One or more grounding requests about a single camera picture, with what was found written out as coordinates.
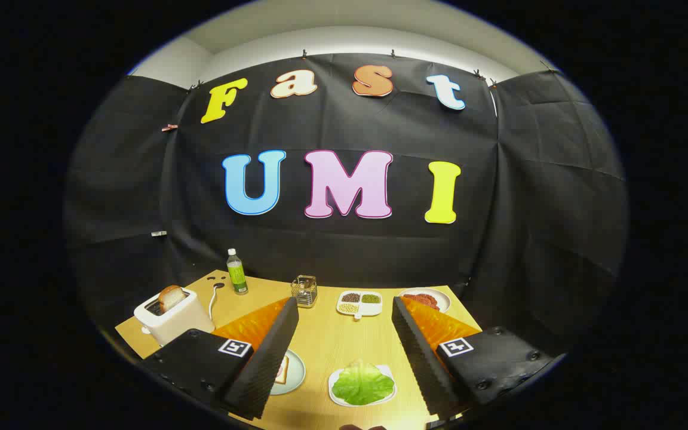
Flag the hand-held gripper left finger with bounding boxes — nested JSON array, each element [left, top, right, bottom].
[[141, 297, 300, 420]]

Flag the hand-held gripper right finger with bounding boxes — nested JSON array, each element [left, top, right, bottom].
[[391, 296, 560, 419]]

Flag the green lettuce leaf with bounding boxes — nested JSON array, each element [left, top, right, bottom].
[[331, 359, 395, 406]]

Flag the plain toast bread slice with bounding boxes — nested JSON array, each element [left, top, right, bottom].
[[158, 285, 188, 313]]

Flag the pale green round plate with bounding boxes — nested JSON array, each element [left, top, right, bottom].
[[270, 349, 306, 396]]

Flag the brown meat slice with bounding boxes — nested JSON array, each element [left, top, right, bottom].
[[405, 292, 440, 310]]

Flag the white oval plate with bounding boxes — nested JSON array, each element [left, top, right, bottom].
[[398, 287, 452, 314]]

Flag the white divided bean dish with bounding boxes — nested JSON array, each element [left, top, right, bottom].
[[336, 290, 383, 320]]

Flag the white rectangular plate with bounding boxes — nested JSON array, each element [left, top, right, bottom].
[[328, 364, 397, 408]]

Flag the green label drink bottle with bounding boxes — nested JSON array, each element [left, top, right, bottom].
[[226, 248, 249, 296]]

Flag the white toaster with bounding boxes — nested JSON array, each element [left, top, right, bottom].
[[134, 287, 216, 347]]

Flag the black backdrop cloth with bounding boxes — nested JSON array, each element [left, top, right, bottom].
[[63, 53, 629, 359]]

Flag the metal wire utensil basket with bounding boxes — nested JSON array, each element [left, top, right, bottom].
[[291, 275, 318, 309]]

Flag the white toaster cable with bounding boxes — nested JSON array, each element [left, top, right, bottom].
[[208, 282, 226, 323]]

